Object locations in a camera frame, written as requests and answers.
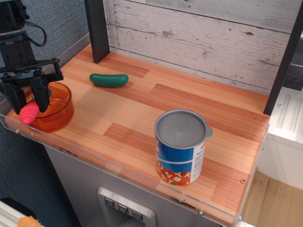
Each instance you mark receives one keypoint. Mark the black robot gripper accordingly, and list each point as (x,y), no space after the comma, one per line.
(23,70)

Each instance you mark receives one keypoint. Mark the pink handled metal spoon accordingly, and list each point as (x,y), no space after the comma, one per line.
(31,110)

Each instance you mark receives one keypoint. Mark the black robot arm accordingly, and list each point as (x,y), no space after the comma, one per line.
(13,18)

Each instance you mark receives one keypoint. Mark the orange transparent plastic bowl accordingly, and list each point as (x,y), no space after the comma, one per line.
(61,111)

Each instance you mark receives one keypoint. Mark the clear acrylic edge guard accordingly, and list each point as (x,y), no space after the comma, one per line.
(114,128)

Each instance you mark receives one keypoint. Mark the green toy pickle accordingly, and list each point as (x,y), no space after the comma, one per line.
(112,81)

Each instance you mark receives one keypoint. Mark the grey toy fridge cabinet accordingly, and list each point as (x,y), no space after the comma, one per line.
(81,181)

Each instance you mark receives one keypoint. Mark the orange cloth item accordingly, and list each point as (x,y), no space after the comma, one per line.
(28,222)

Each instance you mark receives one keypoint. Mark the silver dispenser button panel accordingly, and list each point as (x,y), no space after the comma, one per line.
(120,211)

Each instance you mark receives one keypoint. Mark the blue soup can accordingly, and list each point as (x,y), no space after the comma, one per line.
(180,139)

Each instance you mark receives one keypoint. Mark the white toy sink unit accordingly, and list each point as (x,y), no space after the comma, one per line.
(281,156)

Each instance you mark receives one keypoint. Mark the dark grey left post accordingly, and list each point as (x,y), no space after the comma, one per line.
(97,29)

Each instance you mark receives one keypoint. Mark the dark grey post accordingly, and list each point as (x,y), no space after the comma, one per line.
(97,29)
(286,61)

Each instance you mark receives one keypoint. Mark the dark grey right post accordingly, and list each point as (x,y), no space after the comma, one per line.
(286,61)

